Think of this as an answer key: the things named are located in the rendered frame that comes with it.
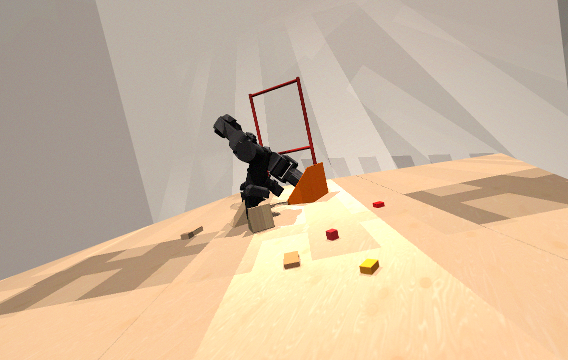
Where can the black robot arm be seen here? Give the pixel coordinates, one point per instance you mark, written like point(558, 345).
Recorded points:
point(246, 149)

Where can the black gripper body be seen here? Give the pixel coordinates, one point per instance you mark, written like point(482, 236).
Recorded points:
point(255, 180)

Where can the yellow block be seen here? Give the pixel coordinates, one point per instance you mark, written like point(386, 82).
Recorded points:
point(369, 266)

